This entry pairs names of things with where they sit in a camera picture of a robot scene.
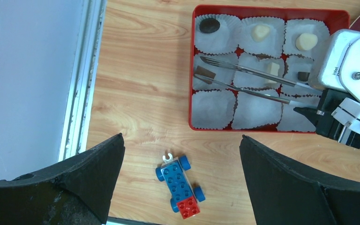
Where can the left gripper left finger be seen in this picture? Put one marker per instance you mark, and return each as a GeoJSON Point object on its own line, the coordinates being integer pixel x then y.
{"type": "Point", "coordinates": [75, 191]}

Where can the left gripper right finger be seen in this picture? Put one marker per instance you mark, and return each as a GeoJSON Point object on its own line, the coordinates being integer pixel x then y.
{"type": "Point", "coordinates": [284, 191]}

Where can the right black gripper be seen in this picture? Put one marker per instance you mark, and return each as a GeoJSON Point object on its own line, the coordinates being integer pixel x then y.
{"type": "Point", "coordinates": [325, 122]}

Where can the small dark round chocolate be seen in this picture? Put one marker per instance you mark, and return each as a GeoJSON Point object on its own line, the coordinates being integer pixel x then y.
{"type": "Point", "coordinates": [303, 76]}

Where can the white brown chocolate bar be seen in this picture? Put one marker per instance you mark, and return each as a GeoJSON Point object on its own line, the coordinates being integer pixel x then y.
{"type": "Point", "coordinates": [273, 69]}

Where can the metal tongs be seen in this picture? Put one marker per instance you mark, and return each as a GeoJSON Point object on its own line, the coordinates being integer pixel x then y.
{"type": "Point", "coordinates": [283, 81]}

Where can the white heart chocolate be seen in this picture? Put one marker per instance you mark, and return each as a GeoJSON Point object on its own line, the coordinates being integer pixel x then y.
{"type": "Point", "coordinates": [306, 41]}

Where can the red chocolate box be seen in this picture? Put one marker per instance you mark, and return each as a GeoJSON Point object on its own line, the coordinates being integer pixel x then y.
{"type": "Point", "coordinates": [334, 19]}

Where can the white chocolate piece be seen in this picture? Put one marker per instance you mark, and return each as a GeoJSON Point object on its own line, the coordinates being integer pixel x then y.
{"type": "Point", "coordinates": [260, 32]}

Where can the dark square chocolate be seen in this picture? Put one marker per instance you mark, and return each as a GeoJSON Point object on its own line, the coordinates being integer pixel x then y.
{"type": "Point", "coordinates": [204, 75]}

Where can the dark oval chocolate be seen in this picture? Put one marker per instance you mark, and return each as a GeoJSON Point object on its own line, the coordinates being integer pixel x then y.
{"type": "Point", "coordinates": [209, 25]}

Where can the blue red toy car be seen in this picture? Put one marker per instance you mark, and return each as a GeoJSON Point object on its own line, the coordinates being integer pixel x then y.
{"type": "Point", "coordinates": [184, 197]}

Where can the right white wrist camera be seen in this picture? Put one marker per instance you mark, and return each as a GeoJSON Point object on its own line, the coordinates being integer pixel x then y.
{"type": "Point", "coordinates": [337, 65]}

